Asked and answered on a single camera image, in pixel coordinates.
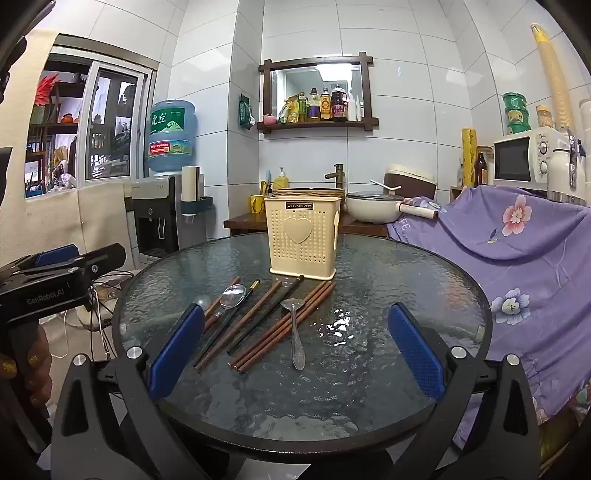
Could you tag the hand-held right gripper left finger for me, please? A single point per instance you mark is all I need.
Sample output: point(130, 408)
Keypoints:
point(178, 350)

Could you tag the pink small bowl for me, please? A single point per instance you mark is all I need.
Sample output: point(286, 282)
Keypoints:
point(270, 120)

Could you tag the brown and cream rice cooker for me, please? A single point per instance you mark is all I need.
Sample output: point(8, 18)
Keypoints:
point(413, 182)

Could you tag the white floor fan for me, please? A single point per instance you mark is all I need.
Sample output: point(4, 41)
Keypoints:
point(108, 295)

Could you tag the yellow roll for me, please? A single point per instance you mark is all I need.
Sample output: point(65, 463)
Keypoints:
point(469, 157)

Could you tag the purple floral cloth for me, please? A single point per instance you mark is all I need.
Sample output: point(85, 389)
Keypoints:
point(508, 258)

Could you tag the small metal spoon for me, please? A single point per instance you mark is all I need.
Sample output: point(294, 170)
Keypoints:
point(295, 337)

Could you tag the water dispenser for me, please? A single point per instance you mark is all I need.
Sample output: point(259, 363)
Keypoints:
point(152, 217)

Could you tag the white paper cup stack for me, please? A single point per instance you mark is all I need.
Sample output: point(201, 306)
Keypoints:
point(189, 182)

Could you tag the dark wooden framed wall shelf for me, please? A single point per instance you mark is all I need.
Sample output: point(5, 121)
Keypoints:
point(318, 127)

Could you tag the green hanging packet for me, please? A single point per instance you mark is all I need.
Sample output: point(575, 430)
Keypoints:
point(245, 113)

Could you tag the white kettle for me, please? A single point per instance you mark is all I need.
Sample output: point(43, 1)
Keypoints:
point(561, 173)

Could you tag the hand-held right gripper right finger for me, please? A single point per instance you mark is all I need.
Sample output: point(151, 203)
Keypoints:
point(415, 350)

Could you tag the white microwave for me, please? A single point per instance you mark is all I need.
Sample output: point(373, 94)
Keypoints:
point(512, 159)

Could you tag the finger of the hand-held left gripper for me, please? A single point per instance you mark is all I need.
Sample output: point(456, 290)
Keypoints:
point(57, 255)
point(108, 258)

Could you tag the stack of green containers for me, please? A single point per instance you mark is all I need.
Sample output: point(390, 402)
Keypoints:
point(515, 113)

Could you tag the blue water jug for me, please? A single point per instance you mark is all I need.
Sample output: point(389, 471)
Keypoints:
point(171, 134)

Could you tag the aluminium sliding window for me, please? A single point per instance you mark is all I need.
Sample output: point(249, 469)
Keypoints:
point(92, 124)

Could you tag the dark soy sauce bottle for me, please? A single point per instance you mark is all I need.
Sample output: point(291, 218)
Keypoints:
point(339, 105)

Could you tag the brown cap sauce bottle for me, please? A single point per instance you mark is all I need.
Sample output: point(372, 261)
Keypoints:
point(326, 107)

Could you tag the cream pot with glass lid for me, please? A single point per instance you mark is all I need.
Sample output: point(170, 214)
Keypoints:
point(369, 210)

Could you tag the cream perforated utensil holder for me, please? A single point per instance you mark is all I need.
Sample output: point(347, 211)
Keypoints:
point(300, 258)

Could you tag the long cream cup stack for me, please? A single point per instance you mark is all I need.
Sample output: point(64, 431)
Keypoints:
point(551, 78)

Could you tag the wooden side table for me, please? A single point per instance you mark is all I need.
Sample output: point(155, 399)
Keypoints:
point(244, 224)

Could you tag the purple label sauce bottle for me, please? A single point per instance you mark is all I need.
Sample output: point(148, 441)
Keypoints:
point(314, 108)

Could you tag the brass faucet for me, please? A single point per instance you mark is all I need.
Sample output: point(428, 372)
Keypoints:
point(337, 174)

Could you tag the blue brush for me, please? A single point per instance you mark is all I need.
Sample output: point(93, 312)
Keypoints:
point(269, 175)

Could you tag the yellow mug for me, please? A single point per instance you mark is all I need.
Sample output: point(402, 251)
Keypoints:
point(257, 204)

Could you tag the green oil bottle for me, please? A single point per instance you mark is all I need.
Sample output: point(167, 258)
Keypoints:
point(303, 108)

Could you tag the dark glass bottle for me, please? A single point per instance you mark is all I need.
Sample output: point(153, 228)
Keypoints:
point(481, 170)

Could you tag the yellow soap dispenser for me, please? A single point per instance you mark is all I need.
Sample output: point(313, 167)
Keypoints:
point(281, 181)

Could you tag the person's left hand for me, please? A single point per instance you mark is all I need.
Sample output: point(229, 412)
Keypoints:
point(39, 369)

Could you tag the clear plastic spoon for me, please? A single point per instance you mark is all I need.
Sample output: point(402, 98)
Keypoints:
point(203, 302)

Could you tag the white plastic bottle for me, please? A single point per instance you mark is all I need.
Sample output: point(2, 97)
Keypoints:
point(354, 110)

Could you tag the large metal spoon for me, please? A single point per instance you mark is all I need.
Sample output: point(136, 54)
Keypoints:
point(233, 296)

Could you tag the yellow packet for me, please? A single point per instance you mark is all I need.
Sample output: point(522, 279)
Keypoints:
point(292, 110)

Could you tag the black chopstick gold patterned band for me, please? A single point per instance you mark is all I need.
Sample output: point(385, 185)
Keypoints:
point(230, 318)

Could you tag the brown wooden chopstick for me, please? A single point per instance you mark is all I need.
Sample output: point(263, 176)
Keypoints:
point(291, 328)
point(276, 324)
point(221, 298)
point(240, 326)
point(236, 323)
point(282, 326)

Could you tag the teal wall holder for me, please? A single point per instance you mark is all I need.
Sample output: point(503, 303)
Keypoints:
point(198, 206)

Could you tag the jar with yellow lid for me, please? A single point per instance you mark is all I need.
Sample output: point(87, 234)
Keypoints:
point(545, 117)

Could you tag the wicker basket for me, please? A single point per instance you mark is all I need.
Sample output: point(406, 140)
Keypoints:
point(304, 190)

